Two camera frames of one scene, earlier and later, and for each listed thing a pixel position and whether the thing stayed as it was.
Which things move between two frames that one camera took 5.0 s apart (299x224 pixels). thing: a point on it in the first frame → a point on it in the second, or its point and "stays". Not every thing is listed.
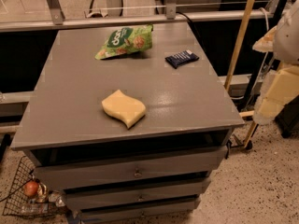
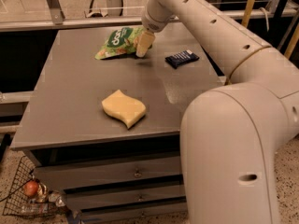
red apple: [31, 189] stays
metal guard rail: [124, 21] stays
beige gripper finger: [283, 90] → [147, 39]
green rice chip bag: [126, 40] stays
